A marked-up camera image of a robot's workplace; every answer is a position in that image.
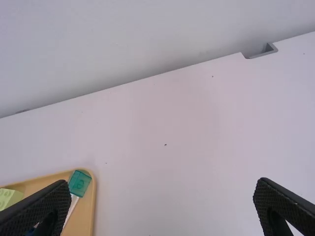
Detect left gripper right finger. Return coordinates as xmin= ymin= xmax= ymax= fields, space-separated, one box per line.
xmin=252 ymin=177 xmax=315 ymax=236

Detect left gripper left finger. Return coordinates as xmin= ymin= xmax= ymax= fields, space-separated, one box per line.
xmin=0 ymin=179 xmax=72 ymax=236

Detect lime green toy brick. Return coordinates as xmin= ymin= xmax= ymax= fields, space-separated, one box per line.
xmin=0 ymin=188 xmax=25 ymax=212

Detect tan tray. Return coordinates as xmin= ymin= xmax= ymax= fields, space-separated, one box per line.
xmin=0 ymin=168 xmax=97 ymax=236

